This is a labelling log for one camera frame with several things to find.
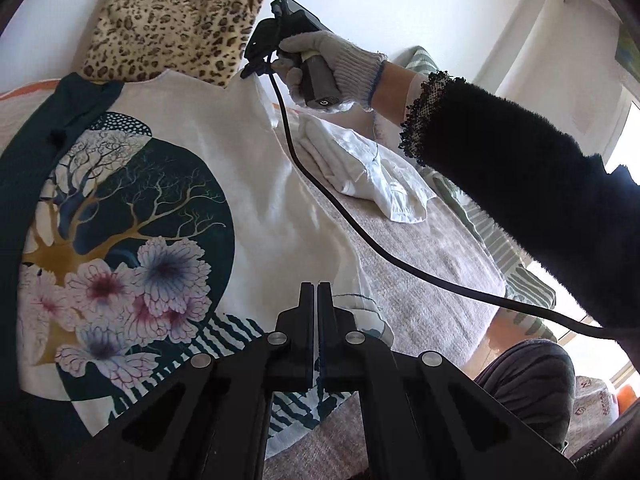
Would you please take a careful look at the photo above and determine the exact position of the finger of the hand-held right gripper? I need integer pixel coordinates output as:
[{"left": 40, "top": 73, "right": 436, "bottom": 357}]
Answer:
[{"left": 240, "top": 19, "right": 281, "bottom": 79}]

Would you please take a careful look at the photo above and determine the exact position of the person's right forearm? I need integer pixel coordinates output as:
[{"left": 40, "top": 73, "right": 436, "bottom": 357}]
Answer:
[{"left": 370, "top": 60, "right": 640, "bottom": 343}]

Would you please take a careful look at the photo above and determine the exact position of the white tree print t-shirt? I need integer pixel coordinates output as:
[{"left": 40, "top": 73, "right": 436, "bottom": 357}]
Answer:
[{"left": 0, "top": 69, "right": 396, "bottom": 466}]

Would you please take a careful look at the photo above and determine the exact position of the green striped white pillow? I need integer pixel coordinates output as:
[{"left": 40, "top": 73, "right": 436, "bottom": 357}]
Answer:
[{"left": 400, "top": 46, "right": 557, "bottom": 343}]

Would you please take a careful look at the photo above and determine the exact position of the person's right hand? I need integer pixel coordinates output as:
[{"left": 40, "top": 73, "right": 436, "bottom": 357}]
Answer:
[{"left": 272, "top": 30, "right": 388, "bottom": 113}]

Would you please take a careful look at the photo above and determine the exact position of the patterned beige cloth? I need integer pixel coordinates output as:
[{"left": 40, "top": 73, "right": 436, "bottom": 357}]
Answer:
[{"left": 565, "top": 374, "right": 623, "bottom": 457}]

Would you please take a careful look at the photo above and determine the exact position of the white folded garment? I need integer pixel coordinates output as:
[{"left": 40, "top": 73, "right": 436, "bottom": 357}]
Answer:
[{"left": 296, "top": 114, "right": 432, "bottom": 224}]

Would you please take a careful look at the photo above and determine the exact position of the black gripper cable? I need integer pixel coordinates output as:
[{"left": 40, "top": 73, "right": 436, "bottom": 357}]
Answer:
[{"left": 267, "top": 57, "right": 623, "bottom": 342}]

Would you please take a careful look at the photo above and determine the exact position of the orange floral bed sheet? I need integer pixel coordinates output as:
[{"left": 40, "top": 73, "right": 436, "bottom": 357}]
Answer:
[{"left": 0, "top": 82, "right": 61, "bottom": 103}]

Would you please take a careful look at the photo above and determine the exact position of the leopard print pillow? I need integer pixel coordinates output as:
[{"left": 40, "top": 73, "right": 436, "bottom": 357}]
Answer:
[{"left": 82, "top": 0, "right": 275, "bottom": 86}]

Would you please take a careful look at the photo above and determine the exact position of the beige plaid blanket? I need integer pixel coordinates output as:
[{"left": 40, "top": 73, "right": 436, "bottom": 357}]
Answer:
[{"left": 0, "top": 77, "right": 508, "bottom": 480}]

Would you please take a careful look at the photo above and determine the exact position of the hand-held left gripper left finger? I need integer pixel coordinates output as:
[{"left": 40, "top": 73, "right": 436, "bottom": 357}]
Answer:
[{"left": 67, "top": 282, "right": 317, "bottom": 480}]

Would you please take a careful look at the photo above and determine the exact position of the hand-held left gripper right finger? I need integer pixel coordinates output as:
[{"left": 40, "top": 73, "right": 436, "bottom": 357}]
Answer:
[{"left": 319, "top": 282, "right": 578, "bottom": 480}]

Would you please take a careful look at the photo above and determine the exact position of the person's leg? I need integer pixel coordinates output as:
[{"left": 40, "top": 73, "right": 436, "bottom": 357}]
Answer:
[{"left": 472, "top": 339, "right": 577, "bottom": 456}]

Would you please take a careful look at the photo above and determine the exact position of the wall picture frame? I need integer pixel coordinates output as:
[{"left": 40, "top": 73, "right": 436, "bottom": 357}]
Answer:
[{"left": 614, "top": 20, "right": 640, "bottom": 83}]

